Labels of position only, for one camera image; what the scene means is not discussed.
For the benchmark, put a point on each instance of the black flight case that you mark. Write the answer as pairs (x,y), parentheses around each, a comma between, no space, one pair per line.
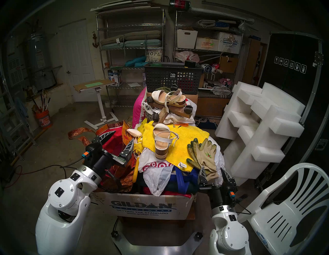
(290,46)

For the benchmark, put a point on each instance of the blue fabric bag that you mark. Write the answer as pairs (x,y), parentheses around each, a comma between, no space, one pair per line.
(180,180)

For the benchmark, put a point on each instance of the brown anchor wall ornament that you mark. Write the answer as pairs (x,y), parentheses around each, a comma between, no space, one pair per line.
(95,43)

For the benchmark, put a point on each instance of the white overbed rolling table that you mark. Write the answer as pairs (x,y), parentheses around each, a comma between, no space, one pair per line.
(100,102)

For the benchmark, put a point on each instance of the brown wooden cabinet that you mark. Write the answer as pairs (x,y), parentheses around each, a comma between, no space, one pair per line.
(253,60)

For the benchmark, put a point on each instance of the hope lettering sign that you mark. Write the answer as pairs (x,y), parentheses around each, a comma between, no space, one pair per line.
(154,55)

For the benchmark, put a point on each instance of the white red-logo plastic bag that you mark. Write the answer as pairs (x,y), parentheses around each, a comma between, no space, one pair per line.
(156,180)

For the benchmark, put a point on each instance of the white labelled cardboard box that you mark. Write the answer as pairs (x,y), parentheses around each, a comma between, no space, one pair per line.
(206,44)

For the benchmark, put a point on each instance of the brown cardboard box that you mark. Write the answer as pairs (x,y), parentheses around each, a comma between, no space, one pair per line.
(228,64)

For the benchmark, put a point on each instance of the red ice snowman box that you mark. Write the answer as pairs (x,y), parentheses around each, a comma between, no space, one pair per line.
(180,4)

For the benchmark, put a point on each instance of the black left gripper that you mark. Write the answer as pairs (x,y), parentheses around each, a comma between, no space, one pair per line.
(101,160)

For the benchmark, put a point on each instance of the blue patterned rug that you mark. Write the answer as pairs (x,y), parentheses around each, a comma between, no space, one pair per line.
(205,123)

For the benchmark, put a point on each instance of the white Gildan activewear carton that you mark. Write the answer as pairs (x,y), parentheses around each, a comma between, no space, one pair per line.
(229,42)
(141,205)

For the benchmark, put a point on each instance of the white oval shell object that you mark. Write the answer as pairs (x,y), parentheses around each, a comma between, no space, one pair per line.
(134,132)

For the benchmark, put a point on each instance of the pink pillow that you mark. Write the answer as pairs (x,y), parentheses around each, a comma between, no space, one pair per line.
(138,108)

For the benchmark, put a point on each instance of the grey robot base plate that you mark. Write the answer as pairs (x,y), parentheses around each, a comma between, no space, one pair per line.
(154,250)

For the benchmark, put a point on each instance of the blue white appliance box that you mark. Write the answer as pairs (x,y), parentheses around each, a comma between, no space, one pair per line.
(115,78)

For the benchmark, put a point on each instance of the teal pillow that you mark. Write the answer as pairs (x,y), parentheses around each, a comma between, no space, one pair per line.
(135,61)

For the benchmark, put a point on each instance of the white foam packing block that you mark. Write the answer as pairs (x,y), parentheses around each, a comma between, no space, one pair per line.
(285,99)
(252,146)

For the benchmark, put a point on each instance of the white panel door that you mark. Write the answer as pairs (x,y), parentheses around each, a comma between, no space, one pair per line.
(77,51)

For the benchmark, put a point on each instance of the olive green cloth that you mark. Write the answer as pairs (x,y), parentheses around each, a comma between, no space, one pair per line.
(163,90)

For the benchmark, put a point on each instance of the pink artificial flowers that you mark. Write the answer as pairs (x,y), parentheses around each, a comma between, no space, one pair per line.
(225,82)

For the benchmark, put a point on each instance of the small orange plastic tool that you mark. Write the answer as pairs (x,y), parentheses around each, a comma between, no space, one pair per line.
(182,125)

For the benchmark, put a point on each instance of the wooden caster dolly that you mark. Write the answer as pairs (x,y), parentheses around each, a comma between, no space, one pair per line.
(177,110)

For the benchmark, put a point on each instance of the grey metal ladder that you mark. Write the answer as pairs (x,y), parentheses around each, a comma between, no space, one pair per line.
(28,128)

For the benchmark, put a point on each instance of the orange plastic bucket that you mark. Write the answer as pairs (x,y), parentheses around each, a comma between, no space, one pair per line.
(43,120)

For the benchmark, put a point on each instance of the long white tube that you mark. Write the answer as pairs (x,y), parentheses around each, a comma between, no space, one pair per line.
(221,15)

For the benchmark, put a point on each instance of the white storage bin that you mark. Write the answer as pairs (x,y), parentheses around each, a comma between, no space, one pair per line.
(187,39)

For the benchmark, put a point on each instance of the white plastic garden chair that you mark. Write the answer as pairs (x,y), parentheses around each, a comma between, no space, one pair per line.
(277,226)

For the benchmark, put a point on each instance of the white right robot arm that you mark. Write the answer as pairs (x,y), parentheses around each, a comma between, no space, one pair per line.
(228,236)

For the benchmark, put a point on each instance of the white boards stack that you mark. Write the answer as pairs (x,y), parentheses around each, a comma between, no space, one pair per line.
(123,7)

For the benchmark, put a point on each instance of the beige green garden glove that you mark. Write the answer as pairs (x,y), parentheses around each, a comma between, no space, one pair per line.
(207,156)
(191,151)

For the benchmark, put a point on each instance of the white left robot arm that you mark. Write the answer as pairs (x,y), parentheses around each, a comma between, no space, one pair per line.
(61,195)

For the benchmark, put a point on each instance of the white red plastic bag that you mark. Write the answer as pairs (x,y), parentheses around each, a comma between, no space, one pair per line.
(187,56)

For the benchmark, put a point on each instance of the yellow terry towel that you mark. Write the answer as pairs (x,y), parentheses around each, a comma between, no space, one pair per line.
(190,138)

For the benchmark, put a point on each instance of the black plastic mesh basket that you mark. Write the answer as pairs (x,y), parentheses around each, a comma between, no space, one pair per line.
(159,77)

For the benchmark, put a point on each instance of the brown wooden chest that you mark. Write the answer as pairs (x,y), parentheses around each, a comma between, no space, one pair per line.
(210,106)

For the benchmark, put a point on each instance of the grey water heater tank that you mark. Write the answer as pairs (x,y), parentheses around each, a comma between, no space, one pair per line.
(41,56)

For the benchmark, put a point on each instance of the white plastic sheet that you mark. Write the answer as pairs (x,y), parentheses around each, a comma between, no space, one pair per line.
(220,159)

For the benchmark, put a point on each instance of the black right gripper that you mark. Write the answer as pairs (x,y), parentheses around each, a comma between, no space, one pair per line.
(218,196)

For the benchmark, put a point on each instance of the beige seat cushion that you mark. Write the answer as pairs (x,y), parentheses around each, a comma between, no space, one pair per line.
(141,34)

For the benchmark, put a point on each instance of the red orange patterned fabric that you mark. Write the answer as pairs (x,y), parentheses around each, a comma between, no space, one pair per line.
(120,177)

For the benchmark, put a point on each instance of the teal seat cushion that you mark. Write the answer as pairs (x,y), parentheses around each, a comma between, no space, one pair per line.
(141,43)

